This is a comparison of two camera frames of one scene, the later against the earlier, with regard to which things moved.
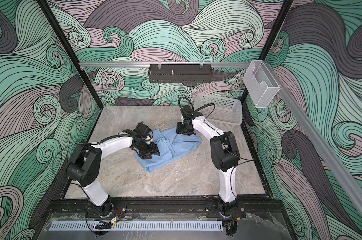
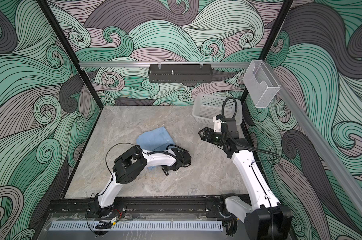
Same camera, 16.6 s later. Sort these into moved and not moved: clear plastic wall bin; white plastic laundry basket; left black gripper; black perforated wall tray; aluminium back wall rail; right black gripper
Moved: left black gripper; right black gripper
Not moved: black perforated wall tray; clear plastic wall bin; white plastic laundry basket; aluminium back wall rail
